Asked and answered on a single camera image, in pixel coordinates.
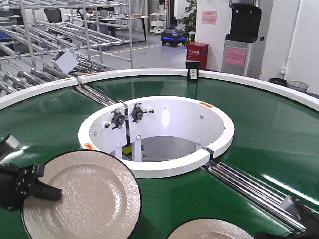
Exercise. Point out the potted green plant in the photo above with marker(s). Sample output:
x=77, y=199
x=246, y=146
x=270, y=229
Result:
x=189, y=21

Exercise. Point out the steel conveyor rollers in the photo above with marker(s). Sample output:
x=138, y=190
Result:
x=254, y=191

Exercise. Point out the beige plate black rim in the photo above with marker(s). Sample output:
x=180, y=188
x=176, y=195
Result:
x=209, y=228
x=100, y=199

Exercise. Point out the water dispenser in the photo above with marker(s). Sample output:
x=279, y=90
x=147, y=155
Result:
x=245, y=23

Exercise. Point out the blue mobile robot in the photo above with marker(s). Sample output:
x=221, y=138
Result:
x=173, y=37

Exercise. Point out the black bearing mount right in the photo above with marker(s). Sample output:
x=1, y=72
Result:
x=137, y=113

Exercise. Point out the wire mesh waste bin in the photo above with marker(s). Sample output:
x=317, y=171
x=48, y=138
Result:
x=297, y=85

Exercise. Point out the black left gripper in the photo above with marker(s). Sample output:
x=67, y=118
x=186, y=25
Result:
x=15, y=186

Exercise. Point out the metal roller rack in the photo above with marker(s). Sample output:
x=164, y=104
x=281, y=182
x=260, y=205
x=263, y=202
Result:
x=47, y=38

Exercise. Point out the black bearing mount left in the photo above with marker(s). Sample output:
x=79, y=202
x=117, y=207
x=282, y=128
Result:
x=118, y=119

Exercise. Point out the red fire cabinet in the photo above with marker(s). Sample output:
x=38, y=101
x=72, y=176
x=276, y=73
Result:
x=198, y=52

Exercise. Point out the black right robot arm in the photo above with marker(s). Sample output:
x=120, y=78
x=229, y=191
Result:
x=171, y=201

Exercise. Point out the black sensor box on rim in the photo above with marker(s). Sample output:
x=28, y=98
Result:
x=192, y=69

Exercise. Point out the white outer conveyor rim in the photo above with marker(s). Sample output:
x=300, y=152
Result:
x=24, y=94

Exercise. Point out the white power supply box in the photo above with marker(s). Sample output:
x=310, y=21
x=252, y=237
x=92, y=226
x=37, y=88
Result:
x=64, y=61

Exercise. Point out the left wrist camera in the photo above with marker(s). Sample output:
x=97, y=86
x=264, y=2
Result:
x=7, y=145

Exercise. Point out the black bearing mount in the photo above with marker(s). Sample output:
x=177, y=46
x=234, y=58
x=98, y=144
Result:
x=137, y=113
x=118, y=119

